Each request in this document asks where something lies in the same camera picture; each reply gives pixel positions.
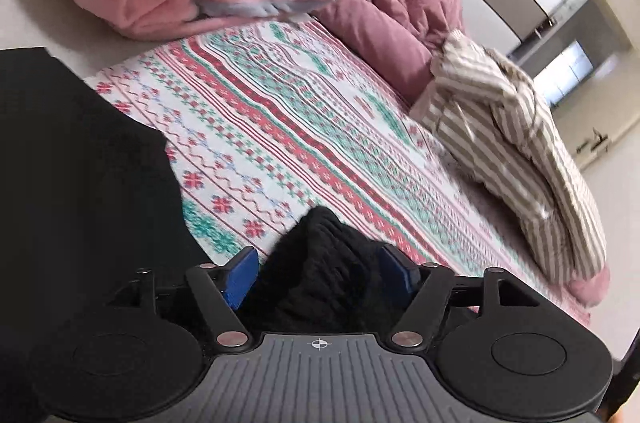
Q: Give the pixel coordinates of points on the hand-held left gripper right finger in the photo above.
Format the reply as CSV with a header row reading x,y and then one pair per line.
x,y
398,274

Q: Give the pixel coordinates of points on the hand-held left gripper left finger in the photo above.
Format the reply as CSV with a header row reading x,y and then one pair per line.
x,y
242,275

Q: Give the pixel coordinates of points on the black pants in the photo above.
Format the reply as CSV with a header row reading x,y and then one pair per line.
x,y
75,163

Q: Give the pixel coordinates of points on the patterned red green bed sheet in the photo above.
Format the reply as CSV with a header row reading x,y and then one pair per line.
x,y
300,128

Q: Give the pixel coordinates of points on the beige striped cloth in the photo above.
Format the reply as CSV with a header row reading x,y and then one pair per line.
x,y
520,143

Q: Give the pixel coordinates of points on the pink pillow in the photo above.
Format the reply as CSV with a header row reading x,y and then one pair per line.
x,y
587,288

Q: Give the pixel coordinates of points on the mauve quilt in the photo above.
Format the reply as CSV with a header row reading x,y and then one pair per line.
x,y
395,18

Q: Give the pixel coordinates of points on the window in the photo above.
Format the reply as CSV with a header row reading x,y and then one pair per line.
x,y
567,70

